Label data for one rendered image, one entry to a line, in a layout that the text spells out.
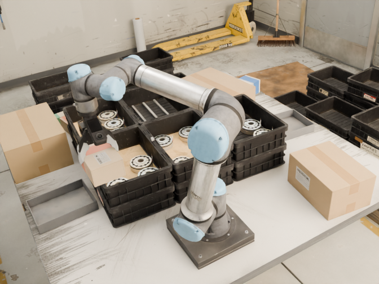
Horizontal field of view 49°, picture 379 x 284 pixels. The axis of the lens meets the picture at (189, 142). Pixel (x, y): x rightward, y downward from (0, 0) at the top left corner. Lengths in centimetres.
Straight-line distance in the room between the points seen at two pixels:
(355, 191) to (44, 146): 146
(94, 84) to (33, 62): 381
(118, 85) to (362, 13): 375
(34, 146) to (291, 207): 125
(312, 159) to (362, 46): 307
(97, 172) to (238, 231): 61
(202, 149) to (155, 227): 70
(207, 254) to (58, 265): 59
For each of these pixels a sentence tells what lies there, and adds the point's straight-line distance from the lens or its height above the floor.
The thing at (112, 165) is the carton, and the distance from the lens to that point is 150.
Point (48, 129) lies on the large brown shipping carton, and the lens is 224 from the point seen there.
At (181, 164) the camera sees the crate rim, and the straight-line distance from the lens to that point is 176.
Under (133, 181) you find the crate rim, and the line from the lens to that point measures 171.
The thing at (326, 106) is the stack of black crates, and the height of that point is 43.
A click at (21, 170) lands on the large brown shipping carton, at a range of 223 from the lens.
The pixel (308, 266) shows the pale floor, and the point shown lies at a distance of 260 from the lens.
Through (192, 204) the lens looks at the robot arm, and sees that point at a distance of 140.
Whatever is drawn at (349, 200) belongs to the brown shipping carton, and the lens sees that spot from 186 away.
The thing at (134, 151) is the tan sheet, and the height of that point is 83.
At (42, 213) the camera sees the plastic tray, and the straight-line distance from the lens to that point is 203.
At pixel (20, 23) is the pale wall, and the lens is 501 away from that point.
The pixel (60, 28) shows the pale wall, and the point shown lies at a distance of 511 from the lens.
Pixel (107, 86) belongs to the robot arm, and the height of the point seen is 142.
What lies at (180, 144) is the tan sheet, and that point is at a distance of 205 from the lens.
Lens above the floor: 197
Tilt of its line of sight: 33 degrees down
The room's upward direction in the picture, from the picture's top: 5 degrees counter-clockwise
